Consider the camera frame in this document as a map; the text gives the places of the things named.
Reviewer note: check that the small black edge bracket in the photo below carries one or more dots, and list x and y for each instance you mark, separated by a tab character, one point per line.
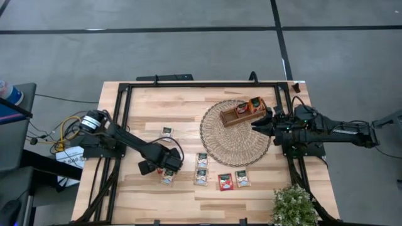
242	222
156	223

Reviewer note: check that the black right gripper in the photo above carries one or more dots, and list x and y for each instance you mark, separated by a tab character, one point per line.
285	130

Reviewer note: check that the black aluminium table frame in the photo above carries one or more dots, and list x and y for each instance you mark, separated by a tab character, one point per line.
204	84

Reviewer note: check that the silver packet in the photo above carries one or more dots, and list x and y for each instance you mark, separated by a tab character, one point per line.
168	179

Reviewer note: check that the green plant white flowers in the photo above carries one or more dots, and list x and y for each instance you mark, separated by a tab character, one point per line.
293	207

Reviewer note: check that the red tea bag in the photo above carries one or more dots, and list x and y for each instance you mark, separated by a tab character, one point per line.
242	108
225	182
160	171

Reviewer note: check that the wooden compartment tea box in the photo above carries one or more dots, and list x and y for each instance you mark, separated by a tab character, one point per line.
229	116

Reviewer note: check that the white cardboard box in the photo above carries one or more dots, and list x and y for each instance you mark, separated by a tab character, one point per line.
70	157

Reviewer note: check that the black rod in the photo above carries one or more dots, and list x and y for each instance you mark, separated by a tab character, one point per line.
15	107

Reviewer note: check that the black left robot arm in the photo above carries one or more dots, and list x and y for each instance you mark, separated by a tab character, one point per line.
125	139

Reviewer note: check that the flat black bar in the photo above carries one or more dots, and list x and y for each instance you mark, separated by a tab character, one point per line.
169	77

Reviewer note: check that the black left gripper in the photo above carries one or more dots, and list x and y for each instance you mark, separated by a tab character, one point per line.
168	160

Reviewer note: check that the grey desk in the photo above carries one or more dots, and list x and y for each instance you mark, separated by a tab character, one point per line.
15	141

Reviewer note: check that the black arched hook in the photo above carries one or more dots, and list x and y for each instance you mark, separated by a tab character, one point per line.
253	73

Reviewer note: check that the beige tea bag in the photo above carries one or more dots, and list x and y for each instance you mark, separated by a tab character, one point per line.
202	160
166	133
201	177
242	179

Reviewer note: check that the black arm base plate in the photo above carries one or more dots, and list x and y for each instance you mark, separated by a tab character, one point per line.
94	153
314	153

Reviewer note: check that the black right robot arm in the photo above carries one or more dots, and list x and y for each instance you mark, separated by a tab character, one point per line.
345	133

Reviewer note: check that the bottle with blue label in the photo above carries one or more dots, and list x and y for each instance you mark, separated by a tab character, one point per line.
11	94

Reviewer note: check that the round woven straw placemat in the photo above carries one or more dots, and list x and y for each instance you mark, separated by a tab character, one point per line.
232	147

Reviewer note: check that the grey stand foot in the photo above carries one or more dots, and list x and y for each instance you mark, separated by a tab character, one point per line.
391	119

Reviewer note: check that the blue board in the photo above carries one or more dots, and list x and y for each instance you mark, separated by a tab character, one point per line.
6	115

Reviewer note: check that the orange peach tea bag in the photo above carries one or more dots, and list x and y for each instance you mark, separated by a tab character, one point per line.
256	105

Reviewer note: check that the black computer mouse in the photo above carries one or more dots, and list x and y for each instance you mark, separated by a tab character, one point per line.
9	212

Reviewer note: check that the small dark clip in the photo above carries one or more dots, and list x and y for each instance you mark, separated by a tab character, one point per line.
296	88

